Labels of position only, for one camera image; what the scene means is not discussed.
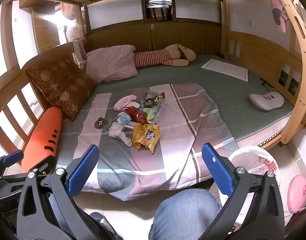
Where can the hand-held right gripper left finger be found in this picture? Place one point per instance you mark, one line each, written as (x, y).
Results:
(82, 170)

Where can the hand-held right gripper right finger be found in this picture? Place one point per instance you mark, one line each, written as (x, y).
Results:
(218, 170)

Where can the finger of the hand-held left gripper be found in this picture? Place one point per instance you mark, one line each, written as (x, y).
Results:
(40, 165)
(14, 155)

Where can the white lattice trash basket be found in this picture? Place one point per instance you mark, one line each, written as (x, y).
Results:
(215, 188)

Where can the white printed plastic bag liner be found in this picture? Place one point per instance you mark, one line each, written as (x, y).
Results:
(253, 162)

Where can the white tissue paper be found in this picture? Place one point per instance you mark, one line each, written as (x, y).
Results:
(117, 131)

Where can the small white labelled box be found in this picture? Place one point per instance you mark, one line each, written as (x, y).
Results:
(131, 126)

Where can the yellow snack bag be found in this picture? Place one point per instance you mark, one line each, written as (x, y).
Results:
(145, 136)

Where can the red cardboard box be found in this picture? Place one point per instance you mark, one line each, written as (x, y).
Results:
(139, 116)

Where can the pink wrapper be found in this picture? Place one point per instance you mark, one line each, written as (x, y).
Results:
(124, 102)

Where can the clear plastic package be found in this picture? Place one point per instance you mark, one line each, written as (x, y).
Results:
(160, 112)

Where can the green wrapper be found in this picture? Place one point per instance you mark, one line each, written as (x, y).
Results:
(149, 112)

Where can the brown snack wrapper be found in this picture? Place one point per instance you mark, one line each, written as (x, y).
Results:
(161, 96)

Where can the dark plastic bag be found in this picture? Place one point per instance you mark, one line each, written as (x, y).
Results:
(150, 95)

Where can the orange carrot plush pillow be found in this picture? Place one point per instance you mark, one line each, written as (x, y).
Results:
(42, 140)

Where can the person's right leg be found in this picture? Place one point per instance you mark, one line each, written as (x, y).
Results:
(185, 212)

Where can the checked pink grey blanket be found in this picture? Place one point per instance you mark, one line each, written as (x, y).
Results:
(180, 130)

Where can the pink round plastic device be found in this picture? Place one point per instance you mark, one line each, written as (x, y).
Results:
(297, 192)

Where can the brown floral pillow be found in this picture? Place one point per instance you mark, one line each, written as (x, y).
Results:
(60, 80)

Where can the green mattress sheet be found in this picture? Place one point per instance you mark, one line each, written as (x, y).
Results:
(193, 75)

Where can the white flat board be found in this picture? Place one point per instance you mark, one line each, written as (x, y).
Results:
(225, 68)

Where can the pink pillow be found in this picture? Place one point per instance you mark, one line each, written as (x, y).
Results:
(110, 62)

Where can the small green picture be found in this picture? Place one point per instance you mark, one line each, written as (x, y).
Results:
(292, 83)
(283, 77)

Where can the striped plush dog toy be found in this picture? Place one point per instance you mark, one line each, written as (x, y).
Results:
(165, 55)

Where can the large white plush toy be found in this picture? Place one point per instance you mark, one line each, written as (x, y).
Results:
(72, 27)

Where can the curved wooden ladder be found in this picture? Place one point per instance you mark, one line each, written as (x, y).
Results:
(302, 55)

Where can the frosted ribbed window panel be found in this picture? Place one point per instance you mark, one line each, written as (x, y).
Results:
(198, 7)
(115, 10)

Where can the striped tote bag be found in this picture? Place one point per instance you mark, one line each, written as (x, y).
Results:
(159, 13)

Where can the pink hanging cloth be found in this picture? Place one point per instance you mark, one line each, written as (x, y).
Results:
(278, 10)

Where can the stack of papers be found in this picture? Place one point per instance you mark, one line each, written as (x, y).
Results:
(159, 1)

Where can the wooden bunk bed frame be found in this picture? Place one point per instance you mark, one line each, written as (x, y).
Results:
(255, 45)

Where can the wooden wall cabinets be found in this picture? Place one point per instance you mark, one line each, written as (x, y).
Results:
(163, 35)

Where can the white wall socket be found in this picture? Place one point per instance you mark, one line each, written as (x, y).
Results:
(250, 24)

